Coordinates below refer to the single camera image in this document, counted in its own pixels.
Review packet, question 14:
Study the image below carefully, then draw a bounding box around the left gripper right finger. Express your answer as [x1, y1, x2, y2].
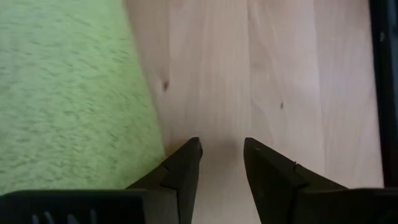
[243, 137, 348, 224]

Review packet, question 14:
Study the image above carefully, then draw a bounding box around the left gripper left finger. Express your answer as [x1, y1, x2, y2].
[126, 136, 204, 224]

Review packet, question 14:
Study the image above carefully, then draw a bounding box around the green microfiber towel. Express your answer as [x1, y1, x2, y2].
[0, 0, 166, 196]

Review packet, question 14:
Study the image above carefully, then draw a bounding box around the black aluminium table frame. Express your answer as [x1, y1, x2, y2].
[368, 0, 398, 188]

